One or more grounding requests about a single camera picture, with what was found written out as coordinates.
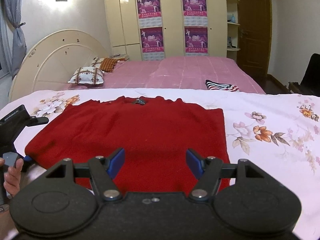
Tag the grey curtain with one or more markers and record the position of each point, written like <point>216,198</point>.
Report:
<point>17,37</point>

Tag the cream corner shelf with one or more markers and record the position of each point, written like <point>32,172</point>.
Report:
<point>233,24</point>

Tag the cream patterned pillow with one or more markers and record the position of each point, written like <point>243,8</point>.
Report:
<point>97,62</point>

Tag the striped folded cloth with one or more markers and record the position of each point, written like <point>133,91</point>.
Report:
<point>221,86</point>

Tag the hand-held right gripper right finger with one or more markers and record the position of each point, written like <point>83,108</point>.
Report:
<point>195,163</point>

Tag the white floral blanket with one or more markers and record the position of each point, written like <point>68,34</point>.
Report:
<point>262,160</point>

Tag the wooden furniture frame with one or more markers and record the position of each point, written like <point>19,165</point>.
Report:
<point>295,87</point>

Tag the brown wooden door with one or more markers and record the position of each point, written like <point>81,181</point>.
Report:
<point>253,30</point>

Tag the blue figurine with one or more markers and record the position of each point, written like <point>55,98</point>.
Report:
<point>233,18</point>

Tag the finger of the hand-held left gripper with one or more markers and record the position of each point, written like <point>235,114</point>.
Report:
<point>40,121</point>

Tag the cream wardrobe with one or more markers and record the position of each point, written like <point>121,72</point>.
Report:
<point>172,10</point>

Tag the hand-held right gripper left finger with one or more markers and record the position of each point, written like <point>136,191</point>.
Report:
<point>117,162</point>

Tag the white patterned pillow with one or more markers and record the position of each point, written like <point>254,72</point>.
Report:
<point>86,75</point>

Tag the person's left hand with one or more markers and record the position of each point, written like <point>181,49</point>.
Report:
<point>13,180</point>

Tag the orange striped pillow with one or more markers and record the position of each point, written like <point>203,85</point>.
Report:
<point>110,65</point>

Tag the red knitted sweater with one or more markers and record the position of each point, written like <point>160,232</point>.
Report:
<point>150,130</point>

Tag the purple wall poster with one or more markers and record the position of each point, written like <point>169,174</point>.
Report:
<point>194,3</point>
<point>152,40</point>
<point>148,5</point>
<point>196,38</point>

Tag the stack of books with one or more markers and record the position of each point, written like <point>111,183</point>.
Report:
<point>121,57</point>

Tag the pink bed sheet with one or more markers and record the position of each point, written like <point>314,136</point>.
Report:
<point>180,72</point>

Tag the cream arched headboard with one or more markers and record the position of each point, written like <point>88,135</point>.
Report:
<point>50,62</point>

